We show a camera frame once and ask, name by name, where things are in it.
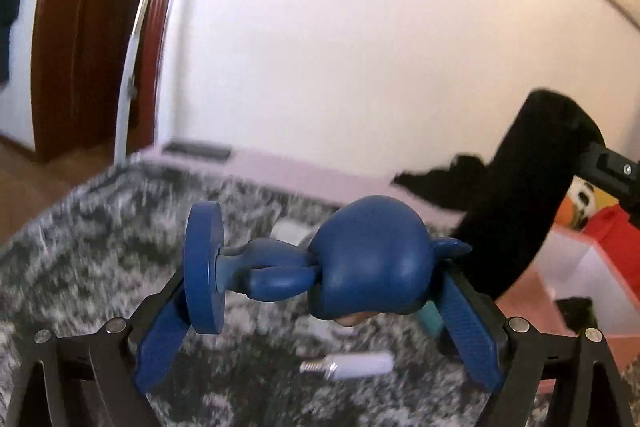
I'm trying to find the pink open box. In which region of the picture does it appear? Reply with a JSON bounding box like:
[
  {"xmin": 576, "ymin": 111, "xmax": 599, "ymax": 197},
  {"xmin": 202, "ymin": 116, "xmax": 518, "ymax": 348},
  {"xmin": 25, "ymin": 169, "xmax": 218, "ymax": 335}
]
[{"xmin": 492, "ymin": 224, "xmax": 640, "ymax": 395}]

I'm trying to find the white plug adapter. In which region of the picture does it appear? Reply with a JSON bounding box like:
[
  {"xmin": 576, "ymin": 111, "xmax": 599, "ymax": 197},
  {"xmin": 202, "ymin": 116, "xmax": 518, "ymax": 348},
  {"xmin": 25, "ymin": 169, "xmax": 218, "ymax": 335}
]
[{"xmin": 300, "ymin": 351, "xmax": 396, "ymax": 382}]

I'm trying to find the brown wooden door frame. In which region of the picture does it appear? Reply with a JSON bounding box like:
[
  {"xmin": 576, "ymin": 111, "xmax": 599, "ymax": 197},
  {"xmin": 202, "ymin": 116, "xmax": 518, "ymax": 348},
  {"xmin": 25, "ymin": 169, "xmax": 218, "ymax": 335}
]
[{"xmin": 31, "ymin": 0, "xmax": 187, "ymax": 165}]

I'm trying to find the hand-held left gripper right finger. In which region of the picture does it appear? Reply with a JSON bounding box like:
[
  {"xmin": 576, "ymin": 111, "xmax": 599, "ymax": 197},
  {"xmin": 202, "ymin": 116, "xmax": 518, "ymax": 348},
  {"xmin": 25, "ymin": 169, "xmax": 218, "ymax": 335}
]
[{"xmin": 436, "ymin": 268, "xmax": 640, "ymax": 427}]

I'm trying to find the teal small object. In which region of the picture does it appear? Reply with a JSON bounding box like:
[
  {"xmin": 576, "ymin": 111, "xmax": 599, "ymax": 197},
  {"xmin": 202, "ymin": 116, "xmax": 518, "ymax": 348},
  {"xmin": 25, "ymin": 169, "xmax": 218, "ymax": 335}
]
[{"xmin": 419, "ymin": 299, "xmax": 445, "ymax": 342}]

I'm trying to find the grey mottled blanket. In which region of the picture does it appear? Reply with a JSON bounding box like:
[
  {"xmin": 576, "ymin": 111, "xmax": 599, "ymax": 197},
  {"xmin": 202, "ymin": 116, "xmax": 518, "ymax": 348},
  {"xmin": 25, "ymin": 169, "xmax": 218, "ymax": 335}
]
[{"xmin": 0, "ymin": 154, "xmax": 556, "ymax": 427}]

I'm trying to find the black cloth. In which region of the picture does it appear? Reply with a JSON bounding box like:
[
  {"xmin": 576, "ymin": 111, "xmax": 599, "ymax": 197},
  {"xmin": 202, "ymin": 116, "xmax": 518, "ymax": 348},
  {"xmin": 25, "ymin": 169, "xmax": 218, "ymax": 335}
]
[{"xmin": 391, "ymin": 153, "xmax": 487, "ymax": 212}]

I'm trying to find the small white object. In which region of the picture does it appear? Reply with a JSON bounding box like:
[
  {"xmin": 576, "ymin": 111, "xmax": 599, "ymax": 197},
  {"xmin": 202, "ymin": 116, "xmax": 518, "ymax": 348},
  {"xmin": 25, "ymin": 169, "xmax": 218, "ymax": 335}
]
[{"xmin": 272, "ymin": 219, "xmax": 317, "ymax": 245}]

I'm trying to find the orange and yellow toy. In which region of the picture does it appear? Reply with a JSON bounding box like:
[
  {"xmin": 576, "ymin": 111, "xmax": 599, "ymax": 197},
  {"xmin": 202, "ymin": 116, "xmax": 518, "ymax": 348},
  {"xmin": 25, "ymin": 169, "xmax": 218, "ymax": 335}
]
[{"xmin": 554, "ymin": 179, "xmax": 617, "ymax": 229}]

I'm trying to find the black object in box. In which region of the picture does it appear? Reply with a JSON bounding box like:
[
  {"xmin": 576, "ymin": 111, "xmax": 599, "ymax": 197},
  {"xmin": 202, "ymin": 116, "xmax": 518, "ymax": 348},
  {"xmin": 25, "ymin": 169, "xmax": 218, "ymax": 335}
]
[{"xmin": 556, "ymin": 297, "xmax": 598, "ymax": 337}]

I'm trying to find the blue figurine with round base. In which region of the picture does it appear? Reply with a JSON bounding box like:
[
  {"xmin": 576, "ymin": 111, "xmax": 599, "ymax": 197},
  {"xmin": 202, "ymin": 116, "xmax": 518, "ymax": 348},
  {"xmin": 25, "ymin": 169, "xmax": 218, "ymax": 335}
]
[{"xmin": 183, "ymin": 194, "xmax": 473, "ymax": 335}]

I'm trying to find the person's right forearm black sleeve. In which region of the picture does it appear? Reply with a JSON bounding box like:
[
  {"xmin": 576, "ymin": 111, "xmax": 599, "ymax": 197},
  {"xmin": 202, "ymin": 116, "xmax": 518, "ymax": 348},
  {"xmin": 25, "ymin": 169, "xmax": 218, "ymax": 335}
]
[{"xmin": 454, "ymin": 89, "xmax": 607, "ymax": 304}]

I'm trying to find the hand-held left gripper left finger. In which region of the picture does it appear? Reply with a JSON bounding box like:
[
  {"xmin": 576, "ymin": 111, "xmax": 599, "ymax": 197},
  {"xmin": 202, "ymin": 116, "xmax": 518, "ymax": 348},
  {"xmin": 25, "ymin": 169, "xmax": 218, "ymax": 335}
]
[{"xmin": 0, "ymin": 268, "xmax": 193, "ymax": 427}]

